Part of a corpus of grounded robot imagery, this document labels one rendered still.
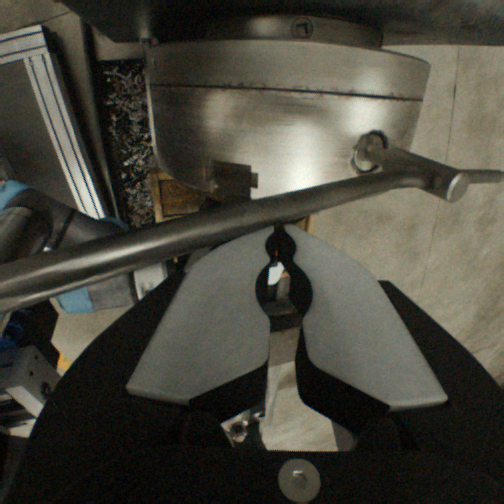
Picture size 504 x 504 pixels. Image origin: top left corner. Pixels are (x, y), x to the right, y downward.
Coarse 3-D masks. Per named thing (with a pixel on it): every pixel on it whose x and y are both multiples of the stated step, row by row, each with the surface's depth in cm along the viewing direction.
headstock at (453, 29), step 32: (64, 0) 17; (96, 0) 18; (128, 0) 18; (160, 0) 19; (192, 0) 19; (224, 0) 20; (256, 0) 19; (288, 0) 19; (320, 0) 19; (352, 0) 18; (384, 0) 18; (416, 0) 18; (448, 0) 18; (480, 0) 18; (128, 32) 34; (160, 32) 36; (192, 32) 36; (384, 32) 28; (416, 32) 25; (448, 32) 23; (480, 32) 22
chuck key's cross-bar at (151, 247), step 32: (288, 192) 12; (320, 192) 12; (352, 192) 13; (160, 224) 8; (192, 224) 9; (224, 224) 9; (256, 224) 10; (32, 256) 7; (64, 256) 7; (96, 256) 7; (128, 256) 8; (160, 256) 8; (0, 288) 6; (32, 288) 6; (64, 288) 7
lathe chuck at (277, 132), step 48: (192, 96) 22; (240, 96) 20; (288, 96) 20; (336, 96) 20; (192, 144) 24; (240, 144) 22; (288, 144) 22; (336, 144) 22; (384, 144) 24; (384, 192) 27
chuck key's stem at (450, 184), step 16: (368, 144) 23; (368, 160) 23; (384, 160) 21; (400, 160) 20; (416, 160) 19; (432, 160) 18; (448, 176) 17; (464, 176) 16; (432, 192) 18; (448, 192) 17; (464, 192) 17
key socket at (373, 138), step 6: (366, 138) 23; (372, 138) 23; (378, 138) 23; (360, 144) 23; (378, 144) 23; (360, 150) 23; (360, 156) 23; (360, 162) 24; (366, 162) 24; (360, 168) 24; (366, 168) 24
